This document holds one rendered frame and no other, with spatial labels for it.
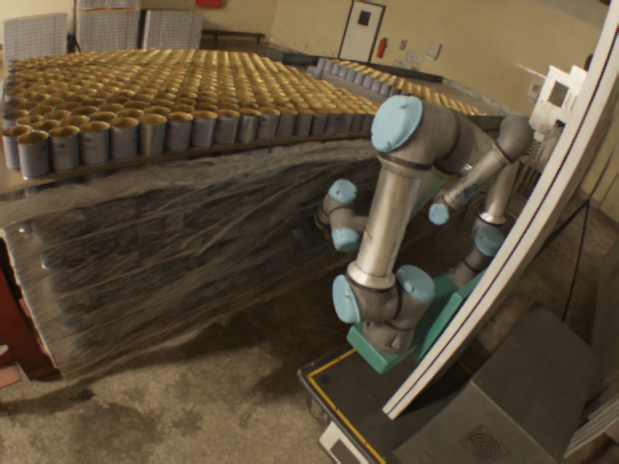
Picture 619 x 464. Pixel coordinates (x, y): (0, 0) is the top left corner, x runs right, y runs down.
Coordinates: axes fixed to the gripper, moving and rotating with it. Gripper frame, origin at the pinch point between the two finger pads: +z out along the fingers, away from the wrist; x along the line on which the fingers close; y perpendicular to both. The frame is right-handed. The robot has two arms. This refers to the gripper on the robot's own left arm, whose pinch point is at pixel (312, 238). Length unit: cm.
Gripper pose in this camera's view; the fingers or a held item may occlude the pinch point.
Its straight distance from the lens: 124.6
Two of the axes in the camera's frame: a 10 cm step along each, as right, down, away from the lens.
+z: -3.0, 4.7, 8.3
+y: -4.1, -8.5, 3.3
